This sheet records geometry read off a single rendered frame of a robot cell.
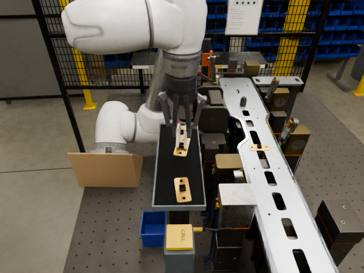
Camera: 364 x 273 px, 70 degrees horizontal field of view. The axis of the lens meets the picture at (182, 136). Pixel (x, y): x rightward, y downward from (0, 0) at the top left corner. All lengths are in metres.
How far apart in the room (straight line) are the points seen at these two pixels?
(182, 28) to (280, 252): 0.65
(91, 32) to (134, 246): 0.87
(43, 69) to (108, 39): 2.82
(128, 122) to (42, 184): 1.41
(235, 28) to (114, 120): 1.07
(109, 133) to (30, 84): 2.29
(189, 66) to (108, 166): 0.79
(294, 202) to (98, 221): 0.81
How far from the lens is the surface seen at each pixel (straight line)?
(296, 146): 1.24
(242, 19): 1.94
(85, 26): 0.55
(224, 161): 0.93
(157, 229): 1.20
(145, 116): 1.31
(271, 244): 0.86
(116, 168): 1.28
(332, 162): 1.68
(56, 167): 2.68
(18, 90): 3.59
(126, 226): 1.23
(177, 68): 0.61
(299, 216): 0.95
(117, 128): 1.31
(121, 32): 0.55
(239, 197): 0.79
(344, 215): 0.97
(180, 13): 0.56
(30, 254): 2.18
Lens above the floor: 1.71
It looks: 38 degrees down
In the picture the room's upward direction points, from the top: straight up
